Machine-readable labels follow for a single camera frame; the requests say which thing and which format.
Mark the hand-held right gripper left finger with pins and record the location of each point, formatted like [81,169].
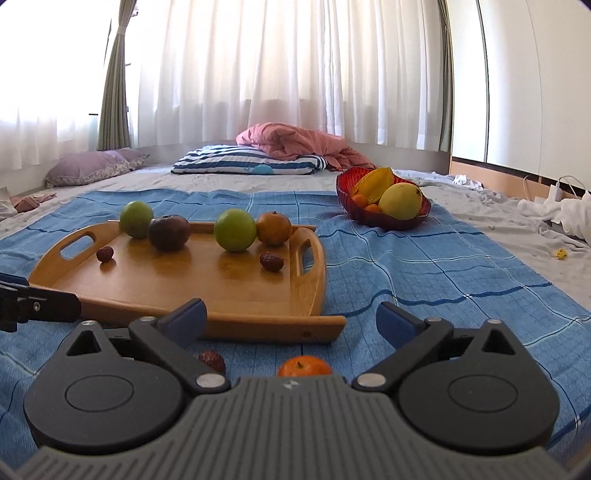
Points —
[187,318]

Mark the grey bed sheet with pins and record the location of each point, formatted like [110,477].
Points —
[508,240]

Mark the green round guava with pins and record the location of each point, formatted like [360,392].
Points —
[234,230]
[136,219]

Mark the pink quilt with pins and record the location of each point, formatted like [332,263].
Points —
[295,141]

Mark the green curtain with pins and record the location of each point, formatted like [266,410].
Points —
[115,92]
[447,92]

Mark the white charger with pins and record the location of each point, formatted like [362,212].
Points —
[555,191]

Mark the yellow starfruit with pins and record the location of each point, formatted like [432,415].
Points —
[374,182]

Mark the small yellow object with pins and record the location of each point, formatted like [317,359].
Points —
[561,253]

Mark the white cloth pile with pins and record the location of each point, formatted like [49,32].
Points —
[568,214]

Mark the white sheer curtain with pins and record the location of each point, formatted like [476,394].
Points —
[254,55]

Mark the small white cloth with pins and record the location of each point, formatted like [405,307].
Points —
[466,181]

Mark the blue checked blanket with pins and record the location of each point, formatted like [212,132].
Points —
[415,277]

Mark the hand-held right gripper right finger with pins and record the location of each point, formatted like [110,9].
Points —
[397,325]

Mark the wooden tray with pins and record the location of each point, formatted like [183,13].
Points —
[184,281]

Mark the red jujube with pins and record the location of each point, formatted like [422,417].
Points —
[213,361]
[271,262]
[105,254]

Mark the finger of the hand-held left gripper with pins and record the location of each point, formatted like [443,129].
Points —
[51,307]
[11,279]

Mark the purple floral pillow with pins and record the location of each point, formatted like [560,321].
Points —
[87,166]

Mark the small orange mandarin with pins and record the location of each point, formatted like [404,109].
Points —
[304,367]
[373,208]
[359,200]

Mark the red glass bowl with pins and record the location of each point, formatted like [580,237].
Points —
[369,221]

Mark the dark purple round fruit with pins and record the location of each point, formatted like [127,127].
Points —
[169,233]

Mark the blue white striped pillow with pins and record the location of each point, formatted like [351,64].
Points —
[221,161]

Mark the pink garment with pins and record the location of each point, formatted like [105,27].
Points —
[30,201]

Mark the brown round orange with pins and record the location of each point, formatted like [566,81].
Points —
[274,228]

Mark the yellow mango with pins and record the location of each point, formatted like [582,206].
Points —
[402,201]

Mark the white wardrobe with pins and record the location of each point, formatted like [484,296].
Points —
[531,69]

